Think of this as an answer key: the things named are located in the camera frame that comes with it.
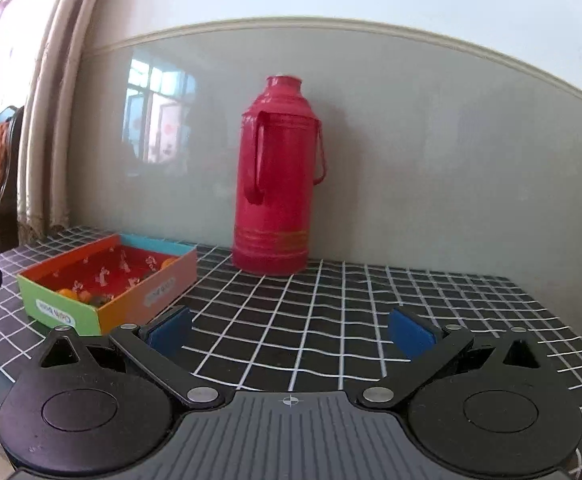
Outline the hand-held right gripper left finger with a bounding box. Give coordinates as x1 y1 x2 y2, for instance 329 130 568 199
38 306 223 410

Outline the red thermos flask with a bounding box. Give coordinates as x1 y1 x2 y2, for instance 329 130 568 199
230 74 328 276

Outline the colourful cardboard box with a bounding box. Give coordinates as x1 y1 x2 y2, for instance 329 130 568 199
16 233 200 337

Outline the beige curtain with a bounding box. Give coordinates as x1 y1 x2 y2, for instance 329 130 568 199
17 0 113 242

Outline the black white checked tablecloth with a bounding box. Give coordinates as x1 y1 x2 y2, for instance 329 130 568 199
0 225 582 480

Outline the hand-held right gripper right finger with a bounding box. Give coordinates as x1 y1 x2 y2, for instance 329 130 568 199
358 307 552 407

